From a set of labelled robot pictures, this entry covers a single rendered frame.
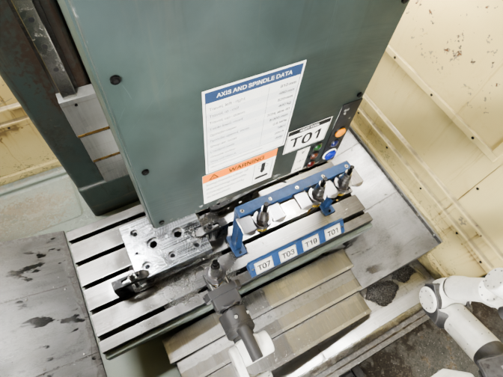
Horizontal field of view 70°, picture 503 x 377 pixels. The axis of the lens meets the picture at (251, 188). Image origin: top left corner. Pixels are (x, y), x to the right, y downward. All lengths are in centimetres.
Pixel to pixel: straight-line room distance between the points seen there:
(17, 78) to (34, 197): 100
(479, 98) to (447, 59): 17
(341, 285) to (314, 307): 18
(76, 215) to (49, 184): 25
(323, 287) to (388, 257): 34
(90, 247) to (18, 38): 79
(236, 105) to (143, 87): 15
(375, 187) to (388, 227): 21
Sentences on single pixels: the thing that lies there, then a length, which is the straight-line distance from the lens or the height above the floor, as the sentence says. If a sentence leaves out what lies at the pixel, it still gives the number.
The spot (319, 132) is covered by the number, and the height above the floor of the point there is 176.
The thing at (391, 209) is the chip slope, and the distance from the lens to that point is 185.
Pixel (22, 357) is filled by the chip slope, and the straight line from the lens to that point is 174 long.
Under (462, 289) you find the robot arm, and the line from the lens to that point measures 120.
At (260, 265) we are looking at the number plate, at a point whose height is 94.
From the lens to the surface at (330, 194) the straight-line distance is 131.
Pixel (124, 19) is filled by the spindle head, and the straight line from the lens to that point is 39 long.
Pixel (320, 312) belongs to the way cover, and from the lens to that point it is 167.
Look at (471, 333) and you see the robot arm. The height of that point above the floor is 131.
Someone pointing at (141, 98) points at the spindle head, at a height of 198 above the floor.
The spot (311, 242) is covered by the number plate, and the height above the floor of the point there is 94.
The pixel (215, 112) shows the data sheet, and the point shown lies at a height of 192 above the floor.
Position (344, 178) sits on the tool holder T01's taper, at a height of 127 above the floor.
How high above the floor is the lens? 231
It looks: 60 degrees down
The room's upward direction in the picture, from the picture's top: 9 degrees clockwise
